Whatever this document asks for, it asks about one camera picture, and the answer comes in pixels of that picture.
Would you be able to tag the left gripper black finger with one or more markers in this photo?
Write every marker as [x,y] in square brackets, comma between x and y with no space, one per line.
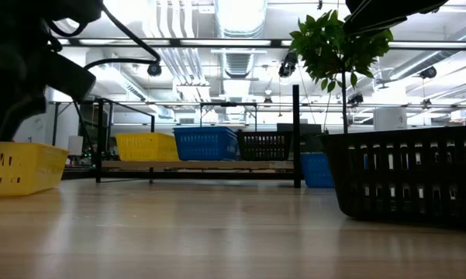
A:
[7,128]

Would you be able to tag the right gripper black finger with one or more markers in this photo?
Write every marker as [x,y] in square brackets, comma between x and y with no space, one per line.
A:
[372,25]

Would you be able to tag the yellow plastic slotted basket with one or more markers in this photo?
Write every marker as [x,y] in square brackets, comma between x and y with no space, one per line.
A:
[147,147]
[31,170]

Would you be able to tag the blue plastic slotted basket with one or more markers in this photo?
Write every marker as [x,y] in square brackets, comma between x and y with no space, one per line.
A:
[316,170]
[205,143]

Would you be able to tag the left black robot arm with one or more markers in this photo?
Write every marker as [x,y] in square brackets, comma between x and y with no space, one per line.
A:
[31,15]

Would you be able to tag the green leafy potted tree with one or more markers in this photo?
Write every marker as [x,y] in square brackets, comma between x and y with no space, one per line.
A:
[325,50]

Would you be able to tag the white LED light strip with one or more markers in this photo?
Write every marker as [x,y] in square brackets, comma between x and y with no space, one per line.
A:
[124,42]
[430,44]
[225,42]

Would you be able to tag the small white box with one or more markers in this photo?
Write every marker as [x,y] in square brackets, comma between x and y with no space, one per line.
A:
[75,145]

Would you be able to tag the white cylinder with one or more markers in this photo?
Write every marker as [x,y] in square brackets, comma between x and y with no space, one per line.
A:
[389,119]

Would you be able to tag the black plastic slotted basket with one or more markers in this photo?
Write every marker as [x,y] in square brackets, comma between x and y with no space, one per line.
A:
[411,193]
[263,146]

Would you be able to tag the black aluminium rig frame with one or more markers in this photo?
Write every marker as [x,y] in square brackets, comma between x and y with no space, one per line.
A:
[71,42]

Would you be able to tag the black ceiling camera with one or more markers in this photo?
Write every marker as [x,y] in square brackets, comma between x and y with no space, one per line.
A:
[154,69]
[287,65]
[356,98]
[428,72]

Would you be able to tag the silver ceiling air duct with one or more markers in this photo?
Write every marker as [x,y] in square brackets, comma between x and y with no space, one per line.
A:
[240,19]

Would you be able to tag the black frame wooden shelf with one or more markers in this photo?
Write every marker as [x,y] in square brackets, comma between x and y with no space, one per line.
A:
[296,135]

